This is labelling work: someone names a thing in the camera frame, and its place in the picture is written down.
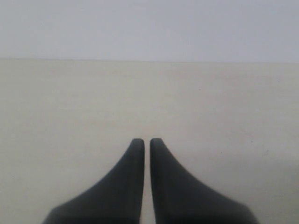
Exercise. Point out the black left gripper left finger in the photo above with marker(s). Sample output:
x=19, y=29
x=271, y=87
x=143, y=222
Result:
x=115, y=199

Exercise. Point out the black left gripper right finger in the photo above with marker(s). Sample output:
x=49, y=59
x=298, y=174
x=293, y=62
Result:
x=180, y=198

